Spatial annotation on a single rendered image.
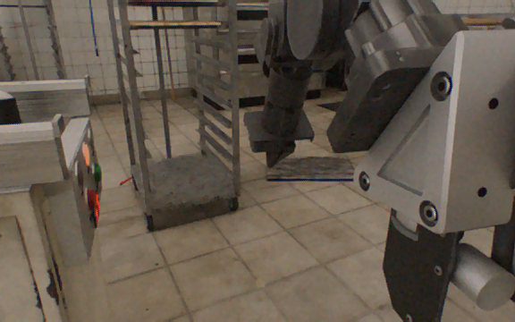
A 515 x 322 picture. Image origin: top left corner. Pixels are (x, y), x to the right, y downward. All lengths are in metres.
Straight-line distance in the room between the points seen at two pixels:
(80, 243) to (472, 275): 0.45
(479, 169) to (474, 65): 0.06
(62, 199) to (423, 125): 0.41
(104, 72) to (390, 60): 4.62
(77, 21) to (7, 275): 4.32
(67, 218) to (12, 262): 0.07
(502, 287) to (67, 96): 0.67
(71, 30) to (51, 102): 4.01
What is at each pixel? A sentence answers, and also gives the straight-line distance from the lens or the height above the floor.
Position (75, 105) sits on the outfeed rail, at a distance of 0.73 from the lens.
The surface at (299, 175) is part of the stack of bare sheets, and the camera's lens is 2.42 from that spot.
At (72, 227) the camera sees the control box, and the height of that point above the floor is 0.76.
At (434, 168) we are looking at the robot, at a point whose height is 0.93.
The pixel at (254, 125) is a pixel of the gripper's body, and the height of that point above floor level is 0.85.
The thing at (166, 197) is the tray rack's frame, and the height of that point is 0.15.
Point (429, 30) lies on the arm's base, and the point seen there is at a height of 1.00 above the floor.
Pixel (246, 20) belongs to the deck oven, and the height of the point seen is 0.94.
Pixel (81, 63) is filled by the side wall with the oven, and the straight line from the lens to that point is 4.76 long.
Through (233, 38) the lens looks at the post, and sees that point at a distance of 1.71.
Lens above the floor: 1.01
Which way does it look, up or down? 22 degrees down
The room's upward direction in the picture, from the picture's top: straight up
